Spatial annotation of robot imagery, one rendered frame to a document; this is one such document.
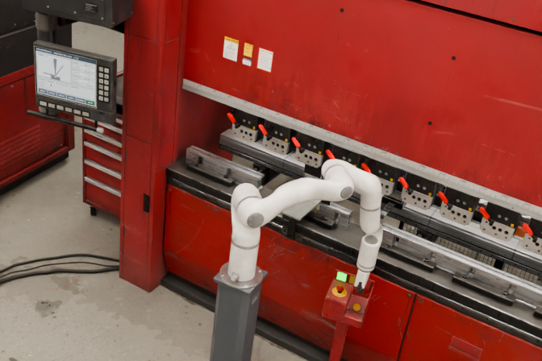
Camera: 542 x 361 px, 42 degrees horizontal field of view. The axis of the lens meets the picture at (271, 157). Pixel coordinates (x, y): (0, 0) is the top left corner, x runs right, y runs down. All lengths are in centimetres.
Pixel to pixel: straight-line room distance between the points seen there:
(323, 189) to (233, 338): 83
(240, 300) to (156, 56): 139
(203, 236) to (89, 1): 150
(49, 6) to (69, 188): 215
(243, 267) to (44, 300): 181
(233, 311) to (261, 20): 143
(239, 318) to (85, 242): 204
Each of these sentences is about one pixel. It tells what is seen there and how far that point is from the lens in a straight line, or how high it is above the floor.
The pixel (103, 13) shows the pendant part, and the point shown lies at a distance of 360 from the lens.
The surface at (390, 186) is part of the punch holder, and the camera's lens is 355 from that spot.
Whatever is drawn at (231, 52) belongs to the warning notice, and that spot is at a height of 164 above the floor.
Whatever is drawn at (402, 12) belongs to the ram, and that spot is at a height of 209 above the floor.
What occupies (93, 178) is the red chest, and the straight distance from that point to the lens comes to 502.
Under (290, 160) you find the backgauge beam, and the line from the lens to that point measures 412.
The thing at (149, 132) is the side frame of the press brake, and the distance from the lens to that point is 398.
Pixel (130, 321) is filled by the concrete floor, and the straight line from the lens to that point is 439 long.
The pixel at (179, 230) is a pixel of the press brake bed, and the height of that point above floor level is 48.
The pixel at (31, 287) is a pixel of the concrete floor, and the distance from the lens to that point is 467.
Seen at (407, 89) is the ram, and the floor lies 174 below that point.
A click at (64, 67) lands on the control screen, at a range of 379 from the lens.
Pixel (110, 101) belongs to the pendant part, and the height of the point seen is 137.
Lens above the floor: 296
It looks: 29 degrees down
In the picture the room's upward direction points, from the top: 8 degrees clockwise
